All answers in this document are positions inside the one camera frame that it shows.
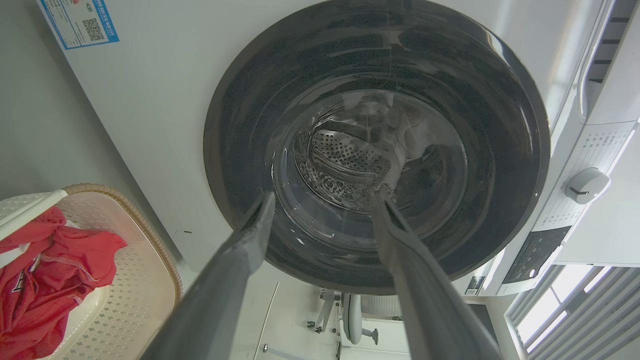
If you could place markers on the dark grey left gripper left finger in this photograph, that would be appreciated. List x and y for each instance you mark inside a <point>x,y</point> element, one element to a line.
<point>220,295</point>

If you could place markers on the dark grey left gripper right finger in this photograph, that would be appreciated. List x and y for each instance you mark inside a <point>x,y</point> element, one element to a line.
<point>425,300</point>

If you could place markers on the cream plastic laundry basket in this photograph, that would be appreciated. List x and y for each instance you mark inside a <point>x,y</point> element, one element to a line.
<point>145,280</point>

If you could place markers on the small black-white sticker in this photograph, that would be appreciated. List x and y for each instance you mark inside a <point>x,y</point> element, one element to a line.
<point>473,285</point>

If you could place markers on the white office chair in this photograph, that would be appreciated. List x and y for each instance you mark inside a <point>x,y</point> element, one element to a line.
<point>352,320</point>

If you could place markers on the black display panel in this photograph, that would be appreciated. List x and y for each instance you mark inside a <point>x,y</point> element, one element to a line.
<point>537,252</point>

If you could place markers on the white garment behind door glass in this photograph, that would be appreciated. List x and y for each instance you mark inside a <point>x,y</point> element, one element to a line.
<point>395,135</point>

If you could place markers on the grey window blinds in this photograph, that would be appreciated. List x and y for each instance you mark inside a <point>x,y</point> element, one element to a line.
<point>595,320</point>

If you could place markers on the round dark washing machine door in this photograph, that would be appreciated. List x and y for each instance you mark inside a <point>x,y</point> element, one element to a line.
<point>250,125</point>

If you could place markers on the red garment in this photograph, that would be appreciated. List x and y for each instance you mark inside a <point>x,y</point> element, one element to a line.
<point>45,280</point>

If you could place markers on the white washing machine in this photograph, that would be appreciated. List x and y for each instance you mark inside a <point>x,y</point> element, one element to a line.
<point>150,110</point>

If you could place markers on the white round control knob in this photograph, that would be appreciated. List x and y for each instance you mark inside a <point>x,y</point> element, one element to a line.
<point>586,185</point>

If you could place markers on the white detergent drawer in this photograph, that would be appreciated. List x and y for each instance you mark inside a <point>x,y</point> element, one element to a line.
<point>615,60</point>

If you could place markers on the blue energy label sticker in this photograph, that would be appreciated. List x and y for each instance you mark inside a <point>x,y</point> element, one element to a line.
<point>80,22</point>

